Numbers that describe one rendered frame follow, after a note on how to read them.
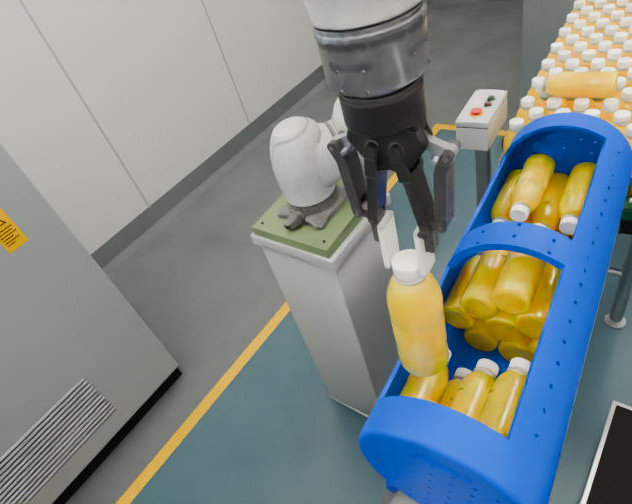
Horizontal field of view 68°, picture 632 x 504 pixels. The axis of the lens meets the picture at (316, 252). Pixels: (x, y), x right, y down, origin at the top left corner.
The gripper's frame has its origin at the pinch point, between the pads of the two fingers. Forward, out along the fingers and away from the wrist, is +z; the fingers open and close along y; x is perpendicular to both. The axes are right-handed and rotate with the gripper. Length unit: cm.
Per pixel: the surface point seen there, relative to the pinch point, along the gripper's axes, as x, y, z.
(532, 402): 2.1, 14.7, 29.4
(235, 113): 215, -260, 121
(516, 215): 50, 0, 38
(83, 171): 85, -270, 88
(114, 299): 14, -148, 85
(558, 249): 31.5, 11.8, 27.5
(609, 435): 57, 31, 134
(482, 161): 99, -23, 59
